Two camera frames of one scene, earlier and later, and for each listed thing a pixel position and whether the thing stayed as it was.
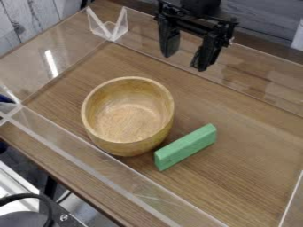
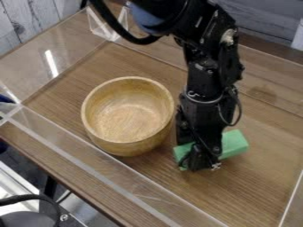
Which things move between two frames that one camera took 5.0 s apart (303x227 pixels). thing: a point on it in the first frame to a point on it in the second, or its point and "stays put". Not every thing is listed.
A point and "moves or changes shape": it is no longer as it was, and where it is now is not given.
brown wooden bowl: x=128 y=113 stays put
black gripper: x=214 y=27 to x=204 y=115
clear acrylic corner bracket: x=110 y=30 stays put
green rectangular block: x=173 y=153 moves or changes shape
